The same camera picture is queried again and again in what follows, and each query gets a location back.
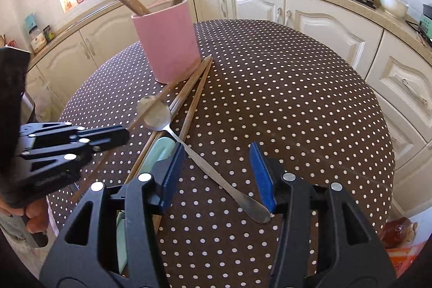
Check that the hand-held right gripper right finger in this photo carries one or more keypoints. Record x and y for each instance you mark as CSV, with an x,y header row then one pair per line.
x,y
261,173

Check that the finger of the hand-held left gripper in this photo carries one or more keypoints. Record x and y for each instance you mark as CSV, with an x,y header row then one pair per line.
x,y
111,134
67,153

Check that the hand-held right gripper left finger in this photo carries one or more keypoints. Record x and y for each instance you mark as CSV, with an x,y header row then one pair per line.
x,y
172,180

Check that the light green sheathed knife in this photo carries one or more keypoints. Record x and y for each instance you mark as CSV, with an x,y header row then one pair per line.
x,y
162,149

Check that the silver metal spoon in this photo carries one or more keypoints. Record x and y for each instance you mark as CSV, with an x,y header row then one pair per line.
x,y
157,121

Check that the thin wooden chopstick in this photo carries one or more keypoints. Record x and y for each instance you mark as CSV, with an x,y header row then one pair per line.
x,y
152,107

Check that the pink utensil cup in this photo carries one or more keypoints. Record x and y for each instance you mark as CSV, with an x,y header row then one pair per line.
x,y
165,45

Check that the person's left hand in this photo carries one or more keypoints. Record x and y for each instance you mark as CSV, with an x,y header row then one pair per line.
x,y
35,217

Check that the brown polka dot tablecloth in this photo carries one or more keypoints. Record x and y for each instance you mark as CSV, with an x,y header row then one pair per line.
x,y
287,99

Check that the glass jar with lid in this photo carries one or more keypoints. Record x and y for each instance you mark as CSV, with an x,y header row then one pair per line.
x,y
38,41

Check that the orange bottle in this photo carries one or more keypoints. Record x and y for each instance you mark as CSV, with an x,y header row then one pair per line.
x,y
67,3

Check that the amber plastic bottle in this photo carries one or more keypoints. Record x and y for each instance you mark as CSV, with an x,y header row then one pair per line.
x,y
398,231

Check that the orange bag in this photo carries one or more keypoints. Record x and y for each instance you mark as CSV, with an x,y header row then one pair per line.
x,y
405,261

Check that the white bowl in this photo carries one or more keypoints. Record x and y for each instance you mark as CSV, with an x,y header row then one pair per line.
x,y
393,4

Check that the green electric cooker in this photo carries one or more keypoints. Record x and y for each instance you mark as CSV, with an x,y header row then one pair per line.
x,y
427,23

